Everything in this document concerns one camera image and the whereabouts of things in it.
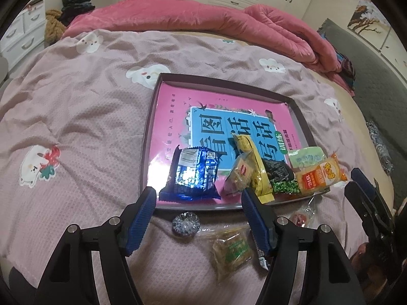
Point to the blue cookie packet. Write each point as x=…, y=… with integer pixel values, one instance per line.
x=192, y=176

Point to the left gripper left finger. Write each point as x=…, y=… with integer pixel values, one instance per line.
x=69, y=277

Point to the small silver foil candy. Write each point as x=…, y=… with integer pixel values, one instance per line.
x=186, y=224

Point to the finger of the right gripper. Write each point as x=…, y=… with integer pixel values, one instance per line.
x=359, y=177

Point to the pink rolled duvet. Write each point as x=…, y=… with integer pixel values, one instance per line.
x=258, y=24

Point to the colourful clothes by headboard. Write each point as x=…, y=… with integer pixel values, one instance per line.
x=347, y=74

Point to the clear green label pastry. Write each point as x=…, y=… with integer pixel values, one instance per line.
x=227, y=249

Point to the yellow snack packet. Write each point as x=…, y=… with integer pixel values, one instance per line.
x=259, y=180

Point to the dark shallow tray box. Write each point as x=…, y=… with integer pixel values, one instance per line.
x=222, y=139

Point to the pink blue children's book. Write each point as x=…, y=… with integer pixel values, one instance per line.
x=222, y=133

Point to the grey padded headboard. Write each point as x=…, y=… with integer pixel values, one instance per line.
x=381, y=97

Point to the pile of dark clothes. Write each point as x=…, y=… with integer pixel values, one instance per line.
x=73, y=8

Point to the green pastry packet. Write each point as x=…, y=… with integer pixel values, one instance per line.
x=306, y=157

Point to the tree wall painting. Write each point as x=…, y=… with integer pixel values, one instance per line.
x=369, y=23

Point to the orange yellow snack bag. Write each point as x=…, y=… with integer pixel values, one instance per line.
x=320, y=176

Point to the white drawer cabinet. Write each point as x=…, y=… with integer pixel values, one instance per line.
x=25, y=33

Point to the green peas snack bag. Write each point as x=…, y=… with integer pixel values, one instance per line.
x=281, y=177

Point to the pink quilted bedspread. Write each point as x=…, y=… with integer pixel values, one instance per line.
x=72, y=125

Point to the small clear red candy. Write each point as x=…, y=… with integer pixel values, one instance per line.
x=305, y=214

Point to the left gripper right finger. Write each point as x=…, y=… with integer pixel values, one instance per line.
x=328, y=277

